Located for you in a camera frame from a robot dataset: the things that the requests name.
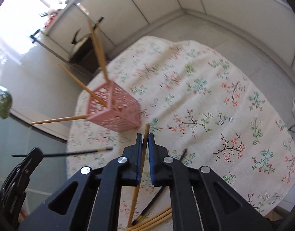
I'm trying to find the pink perforated utensil holder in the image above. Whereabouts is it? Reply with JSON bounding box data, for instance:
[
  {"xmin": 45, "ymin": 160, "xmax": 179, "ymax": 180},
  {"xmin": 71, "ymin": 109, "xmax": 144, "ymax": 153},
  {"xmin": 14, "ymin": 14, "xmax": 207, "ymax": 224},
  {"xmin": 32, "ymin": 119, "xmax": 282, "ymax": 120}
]
[{"xmin": 86, "ymin": 81, "xmax": 141, "ymax": 132}]

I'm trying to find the floral tablecloth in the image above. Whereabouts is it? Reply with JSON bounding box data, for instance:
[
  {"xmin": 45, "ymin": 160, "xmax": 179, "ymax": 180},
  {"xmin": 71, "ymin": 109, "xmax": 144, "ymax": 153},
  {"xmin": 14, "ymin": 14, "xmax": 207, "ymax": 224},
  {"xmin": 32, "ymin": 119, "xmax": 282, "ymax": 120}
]
[{"xmin": 66, "ymin": 35, "xmax": 295, "ymax": 231}]

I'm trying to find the plastic bag with greens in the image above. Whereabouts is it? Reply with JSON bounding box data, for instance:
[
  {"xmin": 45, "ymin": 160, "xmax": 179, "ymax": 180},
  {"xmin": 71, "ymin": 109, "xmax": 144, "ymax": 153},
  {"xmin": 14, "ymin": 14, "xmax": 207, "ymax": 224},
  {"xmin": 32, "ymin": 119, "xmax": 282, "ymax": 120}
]
[{"xmin": 0, "ymin": 85, "xmax": 12, "ymax": 119}]

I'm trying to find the dark brown wicker bin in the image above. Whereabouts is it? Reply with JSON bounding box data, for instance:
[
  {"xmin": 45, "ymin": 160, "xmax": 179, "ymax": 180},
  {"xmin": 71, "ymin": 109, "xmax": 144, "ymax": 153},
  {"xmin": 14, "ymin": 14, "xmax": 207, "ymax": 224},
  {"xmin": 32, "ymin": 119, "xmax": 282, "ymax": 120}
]
[{"xmin": 69, "ymin": 36, "xmax": 99, "ymax": 74}]

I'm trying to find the black wok with lid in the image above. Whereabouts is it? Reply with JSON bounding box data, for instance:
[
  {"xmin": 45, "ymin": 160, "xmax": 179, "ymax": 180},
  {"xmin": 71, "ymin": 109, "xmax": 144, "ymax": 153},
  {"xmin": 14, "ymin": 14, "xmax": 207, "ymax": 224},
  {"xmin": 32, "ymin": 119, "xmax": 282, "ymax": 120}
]
[{"xmin": 71, "ymin": 17, "xmax": 105, "ymax": 55}]

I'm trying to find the red basket on counter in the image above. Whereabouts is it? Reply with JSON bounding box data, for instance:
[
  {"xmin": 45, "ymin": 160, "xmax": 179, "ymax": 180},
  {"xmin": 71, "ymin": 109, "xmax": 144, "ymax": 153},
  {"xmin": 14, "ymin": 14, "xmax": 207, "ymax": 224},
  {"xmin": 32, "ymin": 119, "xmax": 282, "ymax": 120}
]
[{"xmin": 44, "ymin": 14, "xmax": 57, "ymax": 28}]

